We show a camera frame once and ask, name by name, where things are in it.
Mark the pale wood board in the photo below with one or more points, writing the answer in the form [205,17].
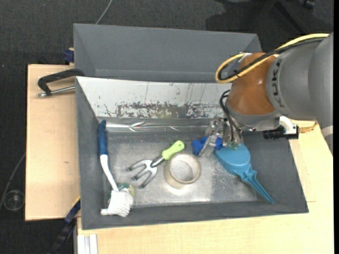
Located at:
[50,141]

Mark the blue and white dish brush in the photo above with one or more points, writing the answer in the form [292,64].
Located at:
[102,144]

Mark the black cylinder on white bracket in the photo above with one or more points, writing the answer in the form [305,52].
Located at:
[280,132]

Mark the light blue plastic funnel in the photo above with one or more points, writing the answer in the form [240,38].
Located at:
[234,161]

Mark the clear tape roll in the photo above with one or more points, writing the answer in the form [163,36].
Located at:
[172,180]

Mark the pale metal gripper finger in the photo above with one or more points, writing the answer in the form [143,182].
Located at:
[204,150]
[212,141]

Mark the grey metal bin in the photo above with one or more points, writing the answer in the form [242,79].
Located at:
[164,54]

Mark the dark blue plastic piece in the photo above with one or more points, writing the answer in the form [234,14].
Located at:
[196,144]

